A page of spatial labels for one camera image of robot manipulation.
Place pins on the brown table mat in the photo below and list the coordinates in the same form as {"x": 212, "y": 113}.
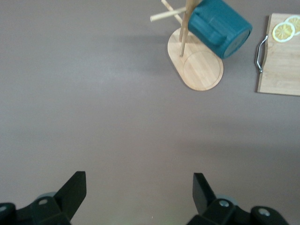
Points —
{"x": 93, "y": 117}

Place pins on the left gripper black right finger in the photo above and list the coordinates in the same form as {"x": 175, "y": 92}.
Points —
{"x": 218, "y": 211}

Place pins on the bamboo cutting board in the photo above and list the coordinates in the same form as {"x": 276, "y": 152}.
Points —
{"x": 281, "y": 70}

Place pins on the lemon slice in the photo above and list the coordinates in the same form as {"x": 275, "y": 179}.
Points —
{"x": 296, "y": 23}
{"x": 283, "y": 32}

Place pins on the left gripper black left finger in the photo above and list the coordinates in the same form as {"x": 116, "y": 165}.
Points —
{"x": 47, "y": 211}

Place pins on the teal mug yellow inside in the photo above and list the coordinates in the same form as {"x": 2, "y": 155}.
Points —
{"x": 218, "y": 23}

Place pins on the wooden mug tree rack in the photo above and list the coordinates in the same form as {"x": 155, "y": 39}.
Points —
{"x": 201, "y": 75}

